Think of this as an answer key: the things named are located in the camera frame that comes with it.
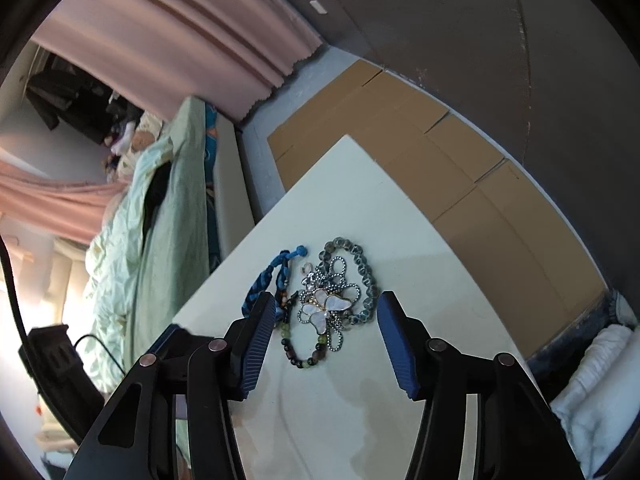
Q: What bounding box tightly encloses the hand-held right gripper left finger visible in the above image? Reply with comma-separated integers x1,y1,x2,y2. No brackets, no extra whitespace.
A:
62,291,278,480

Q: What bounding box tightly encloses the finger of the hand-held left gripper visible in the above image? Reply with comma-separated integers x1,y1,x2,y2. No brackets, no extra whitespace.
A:
147,324,193,358

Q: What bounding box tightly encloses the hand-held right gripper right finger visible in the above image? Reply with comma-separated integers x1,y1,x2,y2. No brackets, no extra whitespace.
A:
376,290,586,480

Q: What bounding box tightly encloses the dark mixed bead bracelet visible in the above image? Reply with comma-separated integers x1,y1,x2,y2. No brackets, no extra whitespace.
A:
275,290,333,371

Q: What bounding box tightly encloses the blue braided bracelet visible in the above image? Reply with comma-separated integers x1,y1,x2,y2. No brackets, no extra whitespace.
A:
241,246,308,318

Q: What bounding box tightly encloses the silver butterfly chain necklace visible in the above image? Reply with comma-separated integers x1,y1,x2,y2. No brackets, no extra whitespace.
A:
297,255,363,353

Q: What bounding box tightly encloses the grey-green bead bracelet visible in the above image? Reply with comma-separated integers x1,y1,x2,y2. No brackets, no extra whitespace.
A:
317,239,381,328

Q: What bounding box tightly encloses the pale green duvet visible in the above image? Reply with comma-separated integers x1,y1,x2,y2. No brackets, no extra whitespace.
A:
82,135,176,396

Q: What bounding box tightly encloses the green bed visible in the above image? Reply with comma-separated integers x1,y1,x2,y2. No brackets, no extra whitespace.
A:
122,96,223,396

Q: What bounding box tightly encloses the black garment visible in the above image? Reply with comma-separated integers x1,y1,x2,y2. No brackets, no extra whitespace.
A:
142,162,173,241

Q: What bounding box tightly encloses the pink curtain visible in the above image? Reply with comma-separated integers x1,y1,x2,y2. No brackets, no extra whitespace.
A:
30,0,322,122
0,160,132,242

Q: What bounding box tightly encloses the cream bed base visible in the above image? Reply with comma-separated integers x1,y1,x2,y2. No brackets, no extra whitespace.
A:
202,102,257,268

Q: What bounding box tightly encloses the brown cardboard sheet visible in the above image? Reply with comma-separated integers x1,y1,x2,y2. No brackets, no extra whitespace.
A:
267,58,608,356

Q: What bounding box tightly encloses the printed cream pillow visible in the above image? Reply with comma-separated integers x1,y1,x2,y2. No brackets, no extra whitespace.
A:
107,110,166,181

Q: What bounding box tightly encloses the white cloth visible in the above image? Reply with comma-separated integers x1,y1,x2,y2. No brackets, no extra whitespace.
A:
550,325,640,478

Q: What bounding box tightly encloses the blue denim garment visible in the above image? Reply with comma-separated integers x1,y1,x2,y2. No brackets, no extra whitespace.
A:
530,290,640,376

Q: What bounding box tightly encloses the pile of dark clothes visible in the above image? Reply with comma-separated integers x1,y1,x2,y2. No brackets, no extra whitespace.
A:
25,55,146,146

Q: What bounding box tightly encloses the thin black cable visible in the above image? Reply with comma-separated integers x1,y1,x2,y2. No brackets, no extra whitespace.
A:
74,334,126,378

